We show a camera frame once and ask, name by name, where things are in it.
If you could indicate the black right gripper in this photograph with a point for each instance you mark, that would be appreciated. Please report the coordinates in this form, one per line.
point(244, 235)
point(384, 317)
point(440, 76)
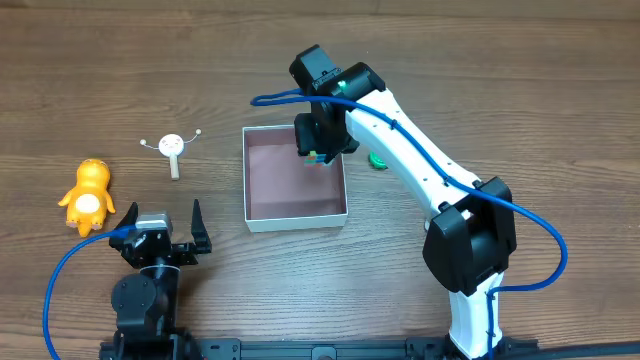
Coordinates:
point(312, 145)

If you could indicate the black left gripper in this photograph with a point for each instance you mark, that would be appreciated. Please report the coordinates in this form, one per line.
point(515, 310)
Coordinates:
point(163, 248)

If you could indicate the multicolour puzzle cube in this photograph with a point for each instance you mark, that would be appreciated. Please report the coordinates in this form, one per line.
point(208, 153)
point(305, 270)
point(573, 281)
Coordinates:
point(314, 159)

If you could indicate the green round cap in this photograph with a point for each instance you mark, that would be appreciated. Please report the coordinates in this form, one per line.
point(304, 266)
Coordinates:
point(376, 162)

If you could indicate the orange bear figure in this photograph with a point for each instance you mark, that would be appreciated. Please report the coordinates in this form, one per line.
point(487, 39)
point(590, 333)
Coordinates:
point(88, 202)

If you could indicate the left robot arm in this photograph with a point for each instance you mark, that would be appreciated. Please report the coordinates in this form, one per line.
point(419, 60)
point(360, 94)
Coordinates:
point(145, 303)

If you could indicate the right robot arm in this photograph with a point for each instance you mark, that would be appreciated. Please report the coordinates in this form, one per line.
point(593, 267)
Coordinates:
point(469, 239)

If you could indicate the white box with pink interior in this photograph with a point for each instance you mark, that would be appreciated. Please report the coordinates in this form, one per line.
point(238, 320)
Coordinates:
point(280, 192)

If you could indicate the white rattle drum toy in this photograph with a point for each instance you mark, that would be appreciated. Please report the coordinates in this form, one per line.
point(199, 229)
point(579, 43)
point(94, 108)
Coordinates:
point(172, 146)

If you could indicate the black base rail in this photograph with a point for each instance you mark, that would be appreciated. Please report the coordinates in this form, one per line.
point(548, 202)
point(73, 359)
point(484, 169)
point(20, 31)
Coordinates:
point(415, 348)

